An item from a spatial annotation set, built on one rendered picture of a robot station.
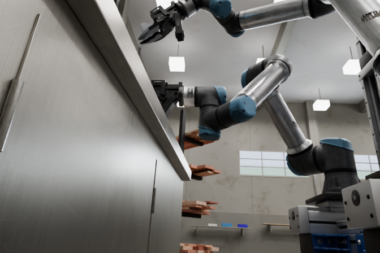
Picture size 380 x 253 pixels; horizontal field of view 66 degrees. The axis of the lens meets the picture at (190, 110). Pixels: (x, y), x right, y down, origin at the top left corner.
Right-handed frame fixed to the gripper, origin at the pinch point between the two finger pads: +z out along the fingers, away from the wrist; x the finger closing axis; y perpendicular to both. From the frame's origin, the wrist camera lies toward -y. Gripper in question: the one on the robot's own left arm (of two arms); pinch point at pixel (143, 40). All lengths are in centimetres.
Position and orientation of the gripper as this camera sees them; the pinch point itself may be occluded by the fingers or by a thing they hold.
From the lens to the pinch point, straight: 116.0
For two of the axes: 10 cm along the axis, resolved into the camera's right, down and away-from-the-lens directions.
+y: -6.0, -7.0, 3.8
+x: -1.0, -4.1, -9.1
